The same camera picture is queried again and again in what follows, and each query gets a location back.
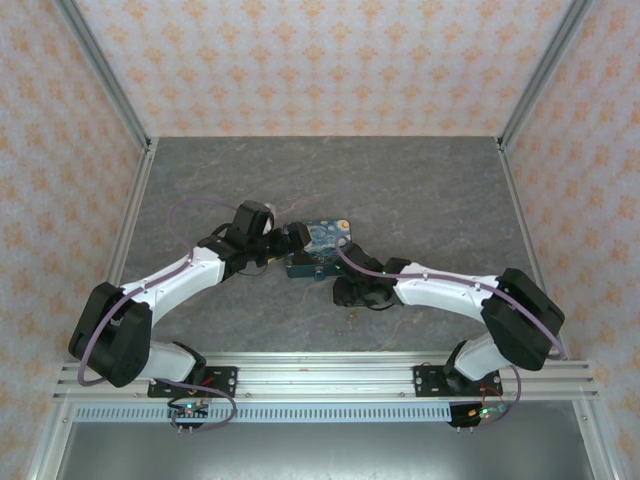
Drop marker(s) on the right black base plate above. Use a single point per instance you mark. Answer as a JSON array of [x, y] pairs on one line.
[[427, 381]]

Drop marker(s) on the left circuit board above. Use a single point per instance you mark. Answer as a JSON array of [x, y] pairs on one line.
[[189, 411]]

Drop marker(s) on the right circuit board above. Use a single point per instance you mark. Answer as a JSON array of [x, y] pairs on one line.
[[487, 412]]

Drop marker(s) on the grey metal sheet panel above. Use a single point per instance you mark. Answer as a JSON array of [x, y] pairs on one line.
[[320, 455]]

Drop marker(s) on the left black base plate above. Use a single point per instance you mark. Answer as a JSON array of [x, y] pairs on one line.
[[222, 381]]

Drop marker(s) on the small padlock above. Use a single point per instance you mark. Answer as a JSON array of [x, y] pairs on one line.
[[318, 274]]

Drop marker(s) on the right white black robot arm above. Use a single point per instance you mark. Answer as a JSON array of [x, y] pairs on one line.
[[440, 295]]

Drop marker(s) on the right aluminium back post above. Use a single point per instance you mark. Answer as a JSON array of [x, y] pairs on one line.
[[547, 65]]

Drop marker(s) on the left aluminium back post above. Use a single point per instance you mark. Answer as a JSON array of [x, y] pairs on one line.
[[102, 65]]

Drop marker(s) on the aluminium post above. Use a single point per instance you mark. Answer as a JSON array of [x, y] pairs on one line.
[[547, 65], [102, 65]]

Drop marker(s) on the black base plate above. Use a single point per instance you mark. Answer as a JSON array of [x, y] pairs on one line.
[[427, 381], [222, 381]]

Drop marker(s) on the right aluminium front leg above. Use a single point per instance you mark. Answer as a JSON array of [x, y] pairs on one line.
[[595, 445]]

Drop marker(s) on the aluminium side rail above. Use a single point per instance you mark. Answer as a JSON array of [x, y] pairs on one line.
[[526, 225], [136, 200]]

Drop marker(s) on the left aluminium side rail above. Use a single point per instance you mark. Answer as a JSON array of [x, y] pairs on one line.
[[136, 200]]

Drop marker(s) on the right aluminium side rail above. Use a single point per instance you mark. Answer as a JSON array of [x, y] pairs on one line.
[[526, 225]]

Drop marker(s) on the left aluminium front leg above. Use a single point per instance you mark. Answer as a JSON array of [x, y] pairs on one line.
[[50, 445]]

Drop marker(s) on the aluminium cross beam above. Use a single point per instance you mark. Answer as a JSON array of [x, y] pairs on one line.
[[325, 375]]

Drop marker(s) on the circuit board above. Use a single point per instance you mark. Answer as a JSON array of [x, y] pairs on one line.
[[189, 411], [487, 412]]

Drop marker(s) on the aluminium leg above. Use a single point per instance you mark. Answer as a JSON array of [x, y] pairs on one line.
[[595, 445], [50, 445]]

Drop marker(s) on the blue starry night tin box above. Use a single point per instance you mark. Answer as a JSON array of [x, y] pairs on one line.
[[325, 235]]

